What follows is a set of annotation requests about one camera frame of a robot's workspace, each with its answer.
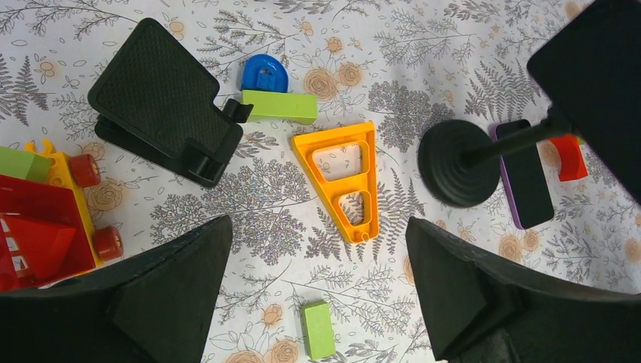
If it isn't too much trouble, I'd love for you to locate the long green block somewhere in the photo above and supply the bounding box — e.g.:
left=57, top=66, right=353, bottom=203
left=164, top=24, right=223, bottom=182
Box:
left=241, top=90, right=318, bottom=125

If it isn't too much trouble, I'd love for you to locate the small green block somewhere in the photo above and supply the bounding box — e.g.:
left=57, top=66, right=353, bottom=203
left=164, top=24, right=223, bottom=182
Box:
left=302, top=300, right=336, bottom=360

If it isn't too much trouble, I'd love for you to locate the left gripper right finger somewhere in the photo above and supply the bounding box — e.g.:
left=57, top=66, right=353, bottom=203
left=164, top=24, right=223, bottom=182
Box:
left=406, top=217, right=640, bottom=362

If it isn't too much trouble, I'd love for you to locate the blue arch block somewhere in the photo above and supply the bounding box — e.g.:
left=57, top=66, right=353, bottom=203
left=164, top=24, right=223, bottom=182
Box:
left=240, top=54, right=289, bottom=93

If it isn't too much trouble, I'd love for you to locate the floral patterned table mat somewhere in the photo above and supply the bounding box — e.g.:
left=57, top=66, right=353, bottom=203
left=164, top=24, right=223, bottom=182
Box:
left=1, top=1, right=640, bottom=362

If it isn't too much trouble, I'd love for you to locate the black pole stand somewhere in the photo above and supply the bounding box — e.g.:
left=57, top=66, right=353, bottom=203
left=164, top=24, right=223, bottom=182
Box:
left=417, top=108, right=573, bottom=208

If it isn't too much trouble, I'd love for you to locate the red arch block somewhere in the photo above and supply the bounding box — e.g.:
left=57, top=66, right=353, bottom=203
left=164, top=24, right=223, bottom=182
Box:
left=549, top=134, right=588, bottom=182

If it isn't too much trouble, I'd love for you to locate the red yellow toy truck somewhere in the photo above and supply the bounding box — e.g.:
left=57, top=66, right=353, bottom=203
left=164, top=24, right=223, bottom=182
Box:
left=1, top=140, right=123, bottom=291

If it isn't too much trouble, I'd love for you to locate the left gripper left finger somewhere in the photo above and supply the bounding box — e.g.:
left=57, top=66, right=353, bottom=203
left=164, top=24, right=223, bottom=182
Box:
left=1, top=216, right=233, bottom=362

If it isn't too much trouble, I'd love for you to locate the orange triangular plastic frame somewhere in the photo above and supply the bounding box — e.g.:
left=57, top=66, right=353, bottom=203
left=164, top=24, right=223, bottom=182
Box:
left=291, top=121, right=379, bottom=244

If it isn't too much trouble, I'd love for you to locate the black phone purple case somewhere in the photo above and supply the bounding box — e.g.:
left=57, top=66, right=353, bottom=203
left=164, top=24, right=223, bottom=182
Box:
left=500, top=143, right=554, bottom=230

